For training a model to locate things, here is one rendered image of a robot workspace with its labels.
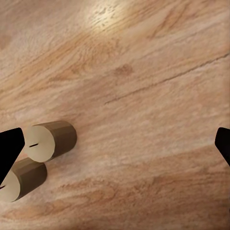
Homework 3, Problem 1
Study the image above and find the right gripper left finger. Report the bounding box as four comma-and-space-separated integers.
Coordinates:
0, 128, 25, 185

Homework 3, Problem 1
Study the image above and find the pillar candle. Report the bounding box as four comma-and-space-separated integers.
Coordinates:
0, 157, 47, 203
24, 120, 77, 162

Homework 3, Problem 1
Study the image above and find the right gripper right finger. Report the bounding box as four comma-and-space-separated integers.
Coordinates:
215, 127, 230, 166

